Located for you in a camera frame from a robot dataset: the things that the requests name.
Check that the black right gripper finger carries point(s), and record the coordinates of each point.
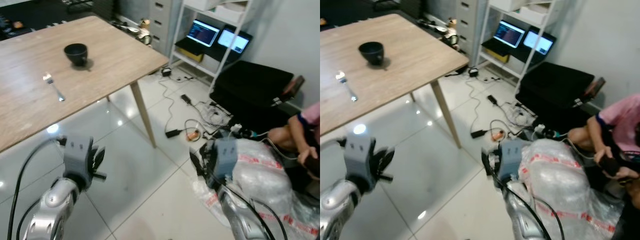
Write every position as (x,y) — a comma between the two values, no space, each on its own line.
(495,150)
(196,162)
(486,161)
(208,151)

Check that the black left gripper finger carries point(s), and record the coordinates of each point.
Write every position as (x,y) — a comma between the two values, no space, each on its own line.
(95,159)
(102,156)
(389,156)
(378,160)

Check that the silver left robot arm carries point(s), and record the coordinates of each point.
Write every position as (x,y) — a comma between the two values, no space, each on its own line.
(334,202)
(52,205)

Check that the small orange device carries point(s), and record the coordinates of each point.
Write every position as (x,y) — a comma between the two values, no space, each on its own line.
(497,135)
(194,135)

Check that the black power adapter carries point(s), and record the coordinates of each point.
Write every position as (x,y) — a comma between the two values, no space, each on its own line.
(492,100)
(479,134)
(473,72)
(166,72)
(186,99)
(175,133)

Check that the clear plastic wrapped bundle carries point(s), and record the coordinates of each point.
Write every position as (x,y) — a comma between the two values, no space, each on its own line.
(555,175)
(265,175)

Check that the long wooden table leg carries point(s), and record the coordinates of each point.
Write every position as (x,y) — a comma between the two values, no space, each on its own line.
(142,114)
(445,112)

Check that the large black case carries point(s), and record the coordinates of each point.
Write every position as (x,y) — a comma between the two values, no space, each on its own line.
(255,85)
(555,85)

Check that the person in pink shirt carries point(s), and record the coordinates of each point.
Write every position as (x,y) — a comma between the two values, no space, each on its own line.
(307,117)
(620,117)

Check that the white metal shelf rack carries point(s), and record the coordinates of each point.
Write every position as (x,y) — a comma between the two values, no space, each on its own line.
(501,65)
(195,63)

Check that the yellow box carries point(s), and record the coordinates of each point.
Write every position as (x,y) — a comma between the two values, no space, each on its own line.
(192,55)
(497,56)

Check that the black ceramic bowl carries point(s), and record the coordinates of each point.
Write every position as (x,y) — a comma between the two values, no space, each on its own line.
(76,54)
(371,52)

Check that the black laptop with bright screen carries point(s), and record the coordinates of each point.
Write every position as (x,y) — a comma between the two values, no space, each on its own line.
(539,42)
(234,41)

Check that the open laptop with code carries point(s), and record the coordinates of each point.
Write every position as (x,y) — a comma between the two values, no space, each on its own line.
(509,35)
(202,34)

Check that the grey drawer cabinet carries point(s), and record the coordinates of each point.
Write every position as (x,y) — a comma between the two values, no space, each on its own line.
(467,20)
(162,20)

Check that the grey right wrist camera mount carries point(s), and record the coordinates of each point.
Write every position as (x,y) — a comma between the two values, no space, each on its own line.
(226,159)
(510,159)

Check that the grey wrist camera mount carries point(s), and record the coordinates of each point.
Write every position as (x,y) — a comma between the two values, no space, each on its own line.
(510,159)
(226,159)
(77,155)
(359,155)

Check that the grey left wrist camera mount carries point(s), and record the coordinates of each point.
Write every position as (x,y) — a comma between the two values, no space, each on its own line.
(359,155)
(77,155)

